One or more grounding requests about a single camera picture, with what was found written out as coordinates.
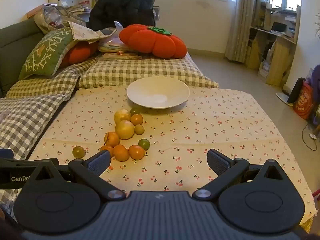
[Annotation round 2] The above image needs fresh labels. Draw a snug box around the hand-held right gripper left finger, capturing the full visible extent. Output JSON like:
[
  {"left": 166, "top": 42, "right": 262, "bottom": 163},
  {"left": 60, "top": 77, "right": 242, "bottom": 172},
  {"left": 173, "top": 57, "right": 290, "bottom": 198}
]
[{"left": 25, "top": 149, "right": 127, "bottom": 200}]

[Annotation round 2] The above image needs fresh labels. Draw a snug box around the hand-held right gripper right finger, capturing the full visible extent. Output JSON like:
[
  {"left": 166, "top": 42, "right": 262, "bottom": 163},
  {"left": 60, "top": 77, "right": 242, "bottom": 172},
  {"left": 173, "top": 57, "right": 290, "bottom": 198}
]
[{"left": 192, "top": 149, "right": 293, "bottom": 200}]

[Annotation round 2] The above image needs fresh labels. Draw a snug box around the olive green tomato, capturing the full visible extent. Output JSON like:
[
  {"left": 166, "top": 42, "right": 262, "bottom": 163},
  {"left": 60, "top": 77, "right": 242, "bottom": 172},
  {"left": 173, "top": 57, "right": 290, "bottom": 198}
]
[{"left": 72, "top": 146, "right": 86, "bottom": 159}]

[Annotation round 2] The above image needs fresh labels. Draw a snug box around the mandarin orange with stem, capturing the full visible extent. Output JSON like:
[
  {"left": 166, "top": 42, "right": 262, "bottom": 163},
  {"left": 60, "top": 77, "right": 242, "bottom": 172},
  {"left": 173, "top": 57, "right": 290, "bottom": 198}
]
[{"left": 104, "top": 132, "right": 120, "bottom": 147}]

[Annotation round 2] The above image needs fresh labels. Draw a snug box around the orange tomato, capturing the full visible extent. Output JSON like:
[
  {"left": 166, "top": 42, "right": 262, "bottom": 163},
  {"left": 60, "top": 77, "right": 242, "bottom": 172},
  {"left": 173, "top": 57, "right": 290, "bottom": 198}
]
[
  {"left": 128, "top": 145, "right": 145, "bottom": 160},
  {"left": 130, "top": 114, "right": 144, "bottom": 126}
]

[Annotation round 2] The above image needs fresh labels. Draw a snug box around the yellow round fruit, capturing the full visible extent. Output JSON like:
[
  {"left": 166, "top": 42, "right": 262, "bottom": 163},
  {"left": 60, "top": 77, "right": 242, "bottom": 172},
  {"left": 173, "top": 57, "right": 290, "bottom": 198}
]
[
  {"left": 115, "top": 120, "right": 135, "bottom": 140},
  {"left": 114, "top": 109, "right": 132, "bottom": 125}
]

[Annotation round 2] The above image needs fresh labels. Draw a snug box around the white plate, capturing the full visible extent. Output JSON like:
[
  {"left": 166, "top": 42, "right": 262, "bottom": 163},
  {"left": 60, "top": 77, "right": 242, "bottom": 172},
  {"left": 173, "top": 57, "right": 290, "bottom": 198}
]
[{"left": 126, "top": 77, "right": 190, "bottom": 109}]

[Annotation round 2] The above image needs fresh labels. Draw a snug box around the cherry print tablecloth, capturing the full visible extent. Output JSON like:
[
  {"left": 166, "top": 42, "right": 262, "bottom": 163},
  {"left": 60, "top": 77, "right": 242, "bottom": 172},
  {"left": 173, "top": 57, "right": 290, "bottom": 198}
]
[{"left": 26, "top": 84, "right": 316, "bottom": 227}]

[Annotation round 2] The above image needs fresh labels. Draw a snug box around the grey checked quilt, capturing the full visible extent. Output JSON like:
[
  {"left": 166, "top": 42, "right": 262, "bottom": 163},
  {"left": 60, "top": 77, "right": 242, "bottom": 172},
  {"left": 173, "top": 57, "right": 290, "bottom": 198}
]
[{"left": 0, "top": 94, "right": 75, "bottom": 160}]

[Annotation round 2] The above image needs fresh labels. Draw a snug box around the yellowish checked cushion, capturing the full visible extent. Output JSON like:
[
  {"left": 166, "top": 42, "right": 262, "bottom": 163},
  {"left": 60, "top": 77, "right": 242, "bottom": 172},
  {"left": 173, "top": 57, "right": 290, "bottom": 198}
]
[{"left": 6, "top": 57, "right": 97, "bottom": 98}]

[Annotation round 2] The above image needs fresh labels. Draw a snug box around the white flat base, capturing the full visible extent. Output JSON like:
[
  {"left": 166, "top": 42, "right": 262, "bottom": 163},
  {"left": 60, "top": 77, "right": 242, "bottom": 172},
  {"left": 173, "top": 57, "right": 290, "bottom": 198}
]
[{"left": 276, "top": 92, "right": 295, "bottom": 105}]

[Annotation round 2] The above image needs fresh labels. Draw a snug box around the grey checked cushion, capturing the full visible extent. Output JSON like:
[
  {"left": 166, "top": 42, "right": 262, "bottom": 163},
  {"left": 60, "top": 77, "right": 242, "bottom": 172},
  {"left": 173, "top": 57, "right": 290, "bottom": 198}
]
[{"left": 76, "top": 54, "right": 219, "bottom": 89}]

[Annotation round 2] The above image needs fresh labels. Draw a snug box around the orange shopping bag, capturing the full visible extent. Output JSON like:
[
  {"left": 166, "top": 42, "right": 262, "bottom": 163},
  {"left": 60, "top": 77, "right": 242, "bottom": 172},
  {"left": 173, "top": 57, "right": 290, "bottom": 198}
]
[{"left": 293, "top": 81, "right": 314, "bottom": 120}]

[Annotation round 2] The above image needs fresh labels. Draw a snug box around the green sofa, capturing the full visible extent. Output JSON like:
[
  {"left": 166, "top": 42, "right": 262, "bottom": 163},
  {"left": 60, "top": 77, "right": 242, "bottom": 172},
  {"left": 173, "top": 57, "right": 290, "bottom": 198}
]
[{"left": 0, "top": 17, "right": 44, "bottom": 98}]

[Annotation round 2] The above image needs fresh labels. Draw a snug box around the flat stack of books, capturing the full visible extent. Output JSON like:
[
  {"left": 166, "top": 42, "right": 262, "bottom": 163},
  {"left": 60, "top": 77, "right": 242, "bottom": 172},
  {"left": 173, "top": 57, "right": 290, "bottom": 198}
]
[{"left": 95, "top": 51, "right": 143, "bottom": 61}]

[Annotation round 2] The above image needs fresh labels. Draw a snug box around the green embroidered pillow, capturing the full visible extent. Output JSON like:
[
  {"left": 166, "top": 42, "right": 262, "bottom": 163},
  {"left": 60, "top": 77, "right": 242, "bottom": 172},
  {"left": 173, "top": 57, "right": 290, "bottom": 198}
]
[{"left": 19, "top": 27, "right": 75, "bottom": 80}]

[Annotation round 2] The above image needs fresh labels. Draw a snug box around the black leaning board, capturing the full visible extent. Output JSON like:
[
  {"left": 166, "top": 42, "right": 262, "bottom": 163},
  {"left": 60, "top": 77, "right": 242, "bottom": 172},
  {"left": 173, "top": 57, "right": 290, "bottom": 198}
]
[{"left": 287, "top": 77, "right": 306, "bottom": 103}]

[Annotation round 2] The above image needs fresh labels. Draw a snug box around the small red pillow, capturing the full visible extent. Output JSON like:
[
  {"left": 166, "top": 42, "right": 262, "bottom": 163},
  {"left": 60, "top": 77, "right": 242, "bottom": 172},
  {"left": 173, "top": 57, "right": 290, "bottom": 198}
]
[{"left": 59, "top": 40, "right": 99, "bottom": 68}]

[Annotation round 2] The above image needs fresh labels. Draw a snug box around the plastic bag with textiles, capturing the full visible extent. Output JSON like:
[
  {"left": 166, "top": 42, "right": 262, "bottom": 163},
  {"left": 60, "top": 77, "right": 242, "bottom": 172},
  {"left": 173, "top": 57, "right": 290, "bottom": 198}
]
[{"left": 97, "top": 21, "right": 140, "bottom": 53}]

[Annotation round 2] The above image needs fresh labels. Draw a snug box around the wooden shelf desk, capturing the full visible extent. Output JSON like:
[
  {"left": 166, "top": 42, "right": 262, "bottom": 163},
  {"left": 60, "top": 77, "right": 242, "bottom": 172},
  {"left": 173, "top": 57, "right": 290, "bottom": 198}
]
[{"left": 246, "top": 1, "right": 302, "bottom": 85}]

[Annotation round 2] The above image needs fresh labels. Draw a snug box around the purple fabric object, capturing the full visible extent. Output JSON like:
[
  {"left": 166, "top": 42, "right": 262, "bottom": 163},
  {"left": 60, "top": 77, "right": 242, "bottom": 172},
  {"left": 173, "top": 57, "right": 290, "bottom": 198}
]
[{"left": 306, "top": 64, "right": 320, "bottom": 98}]

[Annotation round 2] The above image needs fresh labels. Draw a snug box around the floral beige cloth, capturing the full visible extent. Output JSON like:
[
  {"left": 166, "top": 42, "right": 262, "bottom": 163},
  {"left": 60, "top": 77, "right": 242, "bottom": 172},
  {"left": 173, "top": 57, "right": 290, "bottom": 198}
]
[{"left": 69, "top": 21, "right": 118, "bottom": 42}]

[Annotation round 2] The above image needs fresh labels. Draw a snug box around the red tomato shaped pillow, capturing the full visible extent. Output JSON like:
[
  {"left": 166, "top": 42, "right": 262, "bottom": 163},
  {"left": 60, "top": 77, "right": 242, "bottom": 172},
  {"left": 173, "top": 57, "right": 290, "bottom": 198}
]
[{"left": 119, "top": 24, "right": 188, "bottom": 59}]

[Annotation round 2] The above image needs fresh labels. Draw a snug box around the clear zip storage bag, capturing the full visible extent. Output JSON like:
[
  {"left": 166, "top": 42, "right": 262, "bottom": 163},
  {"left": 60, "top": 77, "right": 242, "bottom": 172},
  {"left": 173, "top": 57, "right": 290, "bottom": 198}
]
[{"left": 34, "top": 4, "right": 87, "bottom": 34}]

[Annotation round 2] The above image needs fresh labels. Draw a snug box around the black laptop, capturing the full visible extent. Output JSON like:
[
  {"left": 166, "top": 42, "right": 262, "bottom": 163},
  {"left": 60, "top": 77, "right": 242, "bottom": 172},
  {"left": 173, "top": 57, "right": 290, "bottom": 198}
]
[{"left": 271, "top": 22, "right": 287, "bottom": 33}]

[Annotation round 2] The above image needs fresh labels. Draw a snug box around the stack of papers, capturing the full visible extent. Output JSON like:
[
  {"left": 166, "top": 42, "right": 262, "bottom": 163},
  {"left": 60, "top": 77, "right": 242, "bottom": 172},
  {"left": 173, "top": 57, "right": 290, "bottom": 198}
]
[{"left": 59, "top": 4, "right": 92, "bottom": 15}]

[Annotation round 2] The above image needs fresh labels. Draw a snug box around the black jacket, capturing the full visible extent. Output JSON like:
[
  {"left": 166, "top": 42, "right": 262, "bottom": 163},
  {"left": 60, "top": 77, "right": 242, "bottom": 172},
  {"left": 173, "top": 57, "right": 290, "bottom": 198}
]
[{"left": 89, "top": 0, "right": 157, "bottom": 30}]

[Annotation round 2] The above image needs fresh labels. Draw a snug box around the floor cable with switch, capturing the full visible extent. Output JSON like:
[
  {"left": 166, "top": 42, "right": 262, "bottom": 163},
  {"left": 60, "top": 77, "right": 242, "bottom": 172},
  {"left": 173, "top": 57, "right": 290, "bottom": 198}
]
[{"left": 302, "top": 122, "right": 320, "bottom": 152}]

